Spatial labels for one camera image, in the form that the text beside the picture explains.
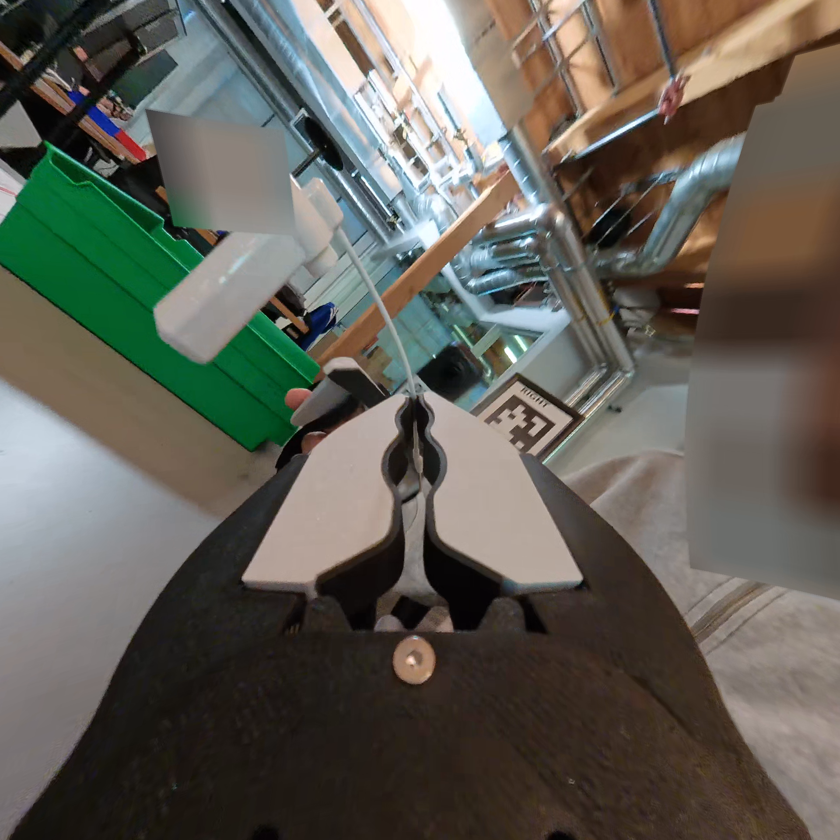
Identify white charging cable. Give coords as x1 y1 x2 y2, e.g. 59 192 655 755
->
336 230 426 475

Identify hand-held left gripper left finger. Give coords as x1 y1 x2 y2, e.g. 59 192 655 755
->
240 394 412 596

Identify silver ceiling duct pipes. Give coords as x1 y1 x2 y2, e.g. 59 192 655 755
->
453 131 750 409

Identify person's right hand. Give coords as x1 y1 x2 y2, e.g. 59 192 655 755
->
284 387 330 455

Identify green plastic bin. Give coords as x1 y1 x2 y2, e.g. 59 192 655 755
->
0 140 324 454

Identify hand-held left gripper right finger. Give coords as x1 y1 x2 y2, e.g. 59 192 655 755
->
419 394 586 593

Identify black white marker board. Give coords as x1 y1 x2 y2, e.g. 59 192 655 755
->
471 373 586 462

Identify wooden ceiling beam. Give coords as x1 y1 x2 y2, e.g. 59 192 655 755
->
317 169 527 370

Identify white power adapter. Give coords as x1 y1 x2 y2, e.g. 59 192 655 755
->
153 176 343 366

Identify grey desk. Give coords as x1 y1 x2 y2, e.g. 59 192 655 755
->
0 266 303 829

